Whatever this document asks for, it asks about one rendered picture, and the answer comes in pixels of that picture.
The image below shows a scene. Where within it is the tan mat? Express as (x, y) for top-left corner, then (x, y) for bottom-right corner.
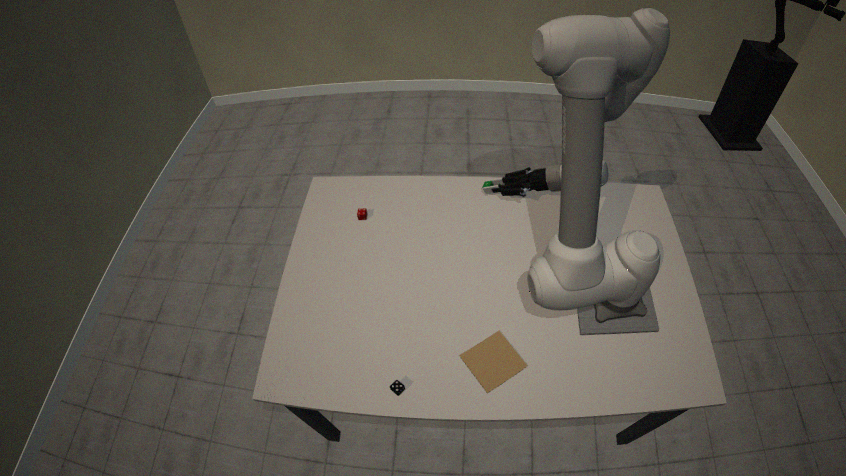
(459, 331), (528, 393)

